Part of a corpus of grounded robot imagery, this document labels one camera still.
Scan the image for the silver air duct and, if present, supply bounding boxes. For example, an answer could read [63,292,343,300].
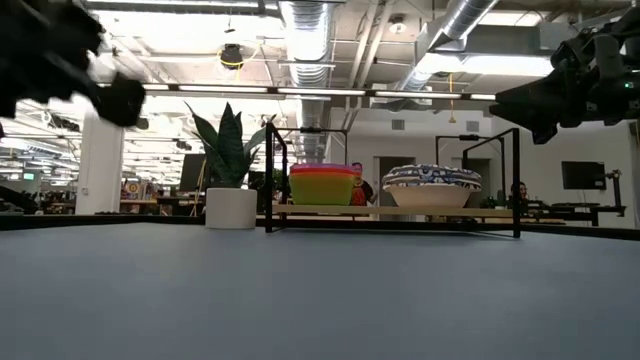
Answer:
[397,0,501,94]
[277,0,349,164]

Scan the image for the blue patterned paper bowl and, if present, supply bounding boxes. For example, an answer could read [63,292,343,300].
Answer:
[382,178,484,209]
[383,169,482,182]
[382,174,483,187]
[387,164,479,176]

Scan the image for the black wall monitor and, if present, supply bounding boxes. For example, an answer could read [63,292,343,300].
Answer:
[560,160,608,191]

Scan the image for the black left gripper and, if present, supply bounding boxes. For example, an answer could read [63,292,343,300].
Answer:
[0,0,147,129]

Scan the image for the black table frame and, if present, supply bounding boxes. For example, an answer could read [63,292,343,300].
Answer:
[0,212,640,242]

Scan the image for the blue table mat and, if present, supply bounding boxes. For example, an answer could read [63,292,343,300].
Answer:
[0,222,640,360]

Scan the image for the person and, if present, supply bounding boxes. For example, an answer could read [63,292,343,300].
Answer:
[349,161,376,207]
[508,180,531,206]

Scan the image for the black desk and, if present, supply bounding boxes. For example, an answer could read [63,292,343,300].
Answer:
[524,199,629,227]

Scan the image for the white square pillar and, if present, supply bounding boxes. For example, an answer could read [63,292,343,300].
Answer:
[74,107,126,216]

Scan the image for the red plastic bowl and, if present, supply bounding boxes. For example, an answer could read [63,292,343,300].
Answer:
[289,166,363,176]

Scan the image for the snake plant in white pot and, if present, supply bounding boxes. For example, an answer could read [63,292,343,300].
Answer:
[184,101,277,231]

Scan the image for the black ceiling camera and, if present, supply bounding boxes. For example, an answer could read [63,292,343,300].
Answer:
[218,42,245,71]

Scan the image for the long overhead light bar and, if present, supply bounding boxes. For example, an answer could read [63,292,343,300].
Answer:
[97,82,497,102]

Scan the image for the green plastic bowl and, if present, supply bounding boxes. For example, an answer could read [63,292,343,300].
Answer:
[288,174,357,207]

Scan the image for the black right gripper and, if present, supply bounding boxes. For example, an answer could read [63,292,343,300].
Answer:
[489,28,640,147]

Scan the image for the dark computer monitor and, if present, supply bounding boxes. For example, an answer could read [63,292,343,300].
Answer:
[178,152,208,194]

